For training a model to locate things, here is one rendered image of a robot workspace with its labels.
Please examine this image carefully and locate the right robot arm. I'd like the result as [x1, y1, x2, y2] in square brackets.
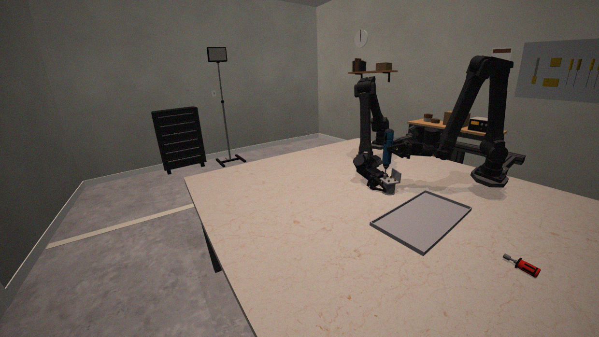
[353, 76, 389, 178]

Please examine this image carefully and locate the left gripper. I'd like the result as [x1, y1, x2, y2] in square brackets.
[387, 139, 421, 159]

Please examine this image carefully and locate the red-handled nut driver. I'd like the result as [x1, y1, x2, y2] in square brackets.
[503, 254, 541, 278]

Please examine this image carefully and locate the grey l-shaped metal bracket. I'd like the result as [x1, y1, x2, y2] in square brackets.
[380, 168, 401, 185]

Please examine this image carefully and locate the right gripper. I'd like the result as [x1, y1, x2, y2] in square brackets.
[363, 171, 386, 192]

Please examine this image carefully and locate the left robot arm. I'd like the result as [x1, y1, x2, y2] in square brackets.
[408, 56, 513, 183]

